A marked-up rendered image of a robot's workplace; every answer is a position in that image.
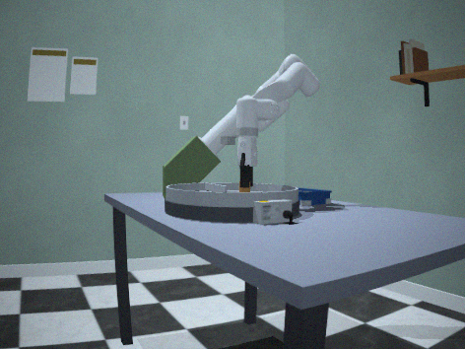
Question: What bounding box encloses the blue tray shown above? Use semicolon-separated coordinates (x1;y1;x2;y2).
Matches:
299;188;332;205

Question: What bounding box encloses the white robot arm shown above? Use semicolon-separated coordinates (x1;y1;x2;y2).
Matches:
199;54;320;158

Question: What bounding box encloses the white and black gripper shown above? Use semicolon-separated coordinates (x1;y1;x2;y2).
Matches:
236;136;258;187

